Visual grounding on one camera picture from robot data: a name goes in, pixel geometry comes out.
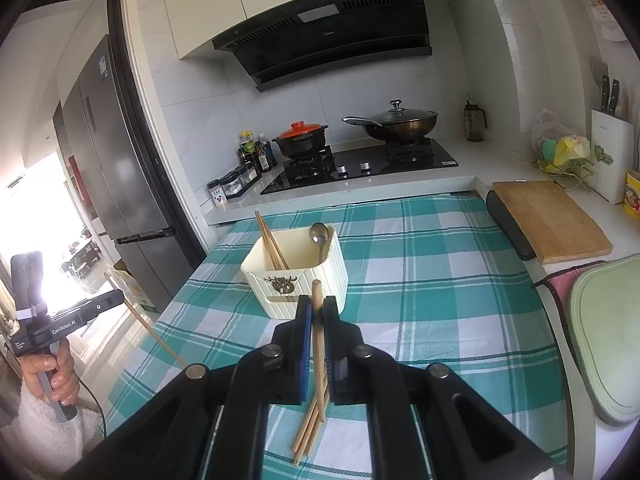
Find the yellow printed cup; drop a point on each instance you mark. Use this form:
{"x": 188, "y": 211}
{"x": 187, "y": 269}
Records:
{"x": 633, "y": 195}

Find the glass oil jug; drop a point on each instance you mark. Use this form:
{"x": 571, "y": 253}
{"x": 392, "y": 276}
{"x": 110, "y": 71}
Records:
{"x": 474, "y": 122}

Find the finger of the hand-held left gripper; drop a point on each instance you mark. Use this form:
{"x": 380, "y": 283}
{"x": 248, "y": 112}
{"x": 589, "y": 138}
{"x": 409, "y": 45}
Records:
{"x": 100, "y": 305}

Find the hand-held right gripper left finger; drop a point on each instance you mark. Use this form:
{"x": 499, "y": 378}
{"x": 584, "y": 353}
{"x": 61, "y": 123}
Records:
{"x": 306, "y": 355}

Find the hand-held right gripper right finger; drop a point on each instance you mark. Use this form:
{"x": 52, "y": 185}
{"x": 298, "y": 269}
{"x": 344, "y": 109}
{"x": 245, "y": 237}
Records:
{"x": 328, "y": 360}

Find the teal checkered tablecloth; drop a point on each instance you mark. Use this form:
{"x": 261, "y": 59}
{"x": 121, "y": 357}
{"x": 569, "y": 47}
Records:
{"x": 425, "y": 285}

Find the red hanging cloth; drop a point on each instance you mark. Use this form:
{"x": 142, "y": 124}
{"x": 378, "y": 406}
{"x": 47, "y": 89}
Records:
{"x": 80, "y": 185}

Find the green cutting board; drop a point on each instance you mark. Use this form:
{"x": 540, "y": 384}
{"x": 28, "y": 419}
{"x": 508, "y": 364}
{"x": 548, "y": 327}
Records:
{"x": 610, "y": 340}

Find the black gas hob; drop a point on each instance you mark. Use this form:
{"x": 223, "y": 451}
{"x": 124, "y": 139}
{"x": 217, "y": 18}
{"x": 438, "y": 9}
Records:
{"x": 435, "y": 157}

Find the white knife block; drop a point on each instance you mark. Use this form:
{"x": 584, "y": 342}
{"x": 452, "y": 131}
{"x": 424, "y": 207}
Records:
{"x": 612, "y": 160}

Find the glass wok lid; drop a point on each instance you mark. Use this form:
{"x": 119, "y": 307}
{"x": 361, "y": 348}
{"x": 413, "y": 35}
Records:
{"x": 400, "y": 115}

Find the black range hood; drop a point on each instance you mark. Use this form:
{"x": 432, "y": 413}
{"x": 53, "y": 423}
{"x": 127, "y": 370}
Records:
{"x": 350, "y": 30}

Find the wooden cutting board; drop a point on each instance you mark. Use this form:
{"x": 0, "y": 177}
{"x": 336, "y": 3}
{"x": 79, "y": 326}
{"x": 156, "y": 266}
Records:
{"x": 555, "y": 220}

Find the black clay pot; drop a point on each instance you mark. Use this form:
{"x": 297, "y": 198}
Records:
{"x": 300, "y": 146}

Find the yellow-capped sauce bottle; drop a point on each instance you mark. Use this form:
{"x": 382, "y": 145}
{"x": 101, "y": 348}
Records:
{"x": 246, "y": 147}

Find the cream ribbed utensil holder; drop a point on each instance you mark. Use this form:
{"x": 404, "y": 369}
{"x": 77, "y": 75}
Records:
{"x": 331, "y": 270}

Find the grey refrigerator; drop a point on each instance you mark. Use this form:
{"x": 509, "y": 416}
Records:
{"x": 115, "y": 160}

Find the person's left forearm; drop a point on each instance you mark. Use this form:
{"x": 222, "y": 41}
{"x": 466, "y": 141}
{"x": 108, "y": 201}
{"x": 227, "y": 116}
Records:
{"x": 40, "y": 440}

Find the white wall cabinet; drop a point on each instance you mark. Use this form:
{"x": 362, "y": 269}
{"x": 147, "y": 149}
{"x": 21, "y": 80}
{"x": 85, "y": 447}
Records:
{"x": 210, "y": 0}

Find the dark wok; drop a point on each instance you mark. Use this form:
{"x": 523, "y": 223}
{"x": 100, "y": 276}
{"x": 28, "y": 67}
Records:
{"x": 400, "y": 133}

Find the white-labelled pepper jar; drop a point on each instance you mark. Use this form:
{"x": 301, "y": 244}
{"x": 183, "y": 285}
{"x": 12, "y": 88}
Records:
{"x": 217, "y": 196}

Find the condiment bottles and jars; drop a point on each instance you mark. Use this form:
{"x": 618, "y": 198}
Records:
{"x": 240, "y": 182}

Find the hanging printed bag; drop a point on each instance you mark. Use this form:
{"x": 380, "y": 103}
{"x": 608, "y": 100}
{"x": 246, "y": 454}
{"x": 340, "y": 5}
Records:
{"x": 610, "y": 20}

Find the cardboard box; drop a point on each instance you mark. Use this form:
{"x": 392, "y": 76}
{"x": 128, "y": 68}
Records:
{"x": 132, "y": 292}

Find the dark sauce bottle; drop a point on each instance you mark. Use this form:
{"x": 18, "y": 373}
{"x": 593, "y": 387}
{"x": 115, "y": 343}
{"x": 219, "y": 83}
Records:
{"x": 269, "y": 152}
{"x": 261, "y": 160}

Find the black padded bar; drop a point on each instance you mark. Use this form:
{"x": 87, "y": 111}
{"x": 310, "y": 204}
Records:
{"x": 510, "y": 230}

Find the pink heat pad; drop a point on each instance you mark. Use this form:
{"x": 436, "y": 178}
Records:
{"x": 565, "y": 285}

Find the person's left hand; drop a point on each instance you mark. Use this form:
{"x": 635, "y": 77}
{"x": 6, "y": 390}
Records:
{"x": 67, "y": 380}

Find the bundle of plastic bags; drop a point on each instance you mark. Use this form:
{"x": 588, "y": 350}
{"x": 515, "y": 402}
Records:
{"x": 570, "y": 150}

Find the red pot lid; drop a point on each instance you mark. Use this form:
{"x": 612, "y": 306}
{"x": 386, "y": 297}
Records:
{"x": 300, "y": 131}

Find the metal spoon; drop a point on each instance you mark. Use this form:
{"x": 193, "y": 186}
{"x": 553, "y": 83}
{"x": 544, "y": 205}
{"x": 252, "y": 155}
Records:
{"x": 319, "y": 234}

